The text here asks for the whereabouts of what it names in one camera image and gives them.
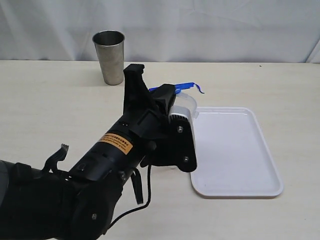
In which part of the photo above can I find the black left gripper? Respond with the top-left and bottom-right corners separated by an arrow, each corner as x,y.
123,63 -> 197,173

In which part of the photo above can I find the blue plastic lid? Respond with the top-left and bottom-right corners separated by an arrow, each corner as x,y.
148,82 -> 204,95

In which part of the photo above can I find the clear plastic container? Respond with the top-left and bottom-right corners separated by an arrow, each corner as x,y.
174,92 -> 199,119

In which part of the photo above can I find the stainless steel cup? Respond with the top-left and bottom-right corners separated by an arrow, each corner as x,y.
92,30 -> 125,86

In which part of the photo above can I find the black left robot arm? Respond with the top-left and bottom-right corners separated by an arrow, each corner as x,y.
0,63 -> 197,240

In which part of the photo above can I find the white backdrop cloth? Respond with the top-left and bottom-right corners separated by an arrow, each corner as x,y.
0,0 -> 320,63

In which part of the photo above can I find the white plastic tray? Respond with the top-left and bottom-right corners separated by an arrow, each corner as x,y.
190,106 -> 284,199

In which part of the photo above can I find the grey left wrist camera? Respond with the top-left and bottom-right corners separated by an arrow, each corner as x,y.
168,105 -> 196,156

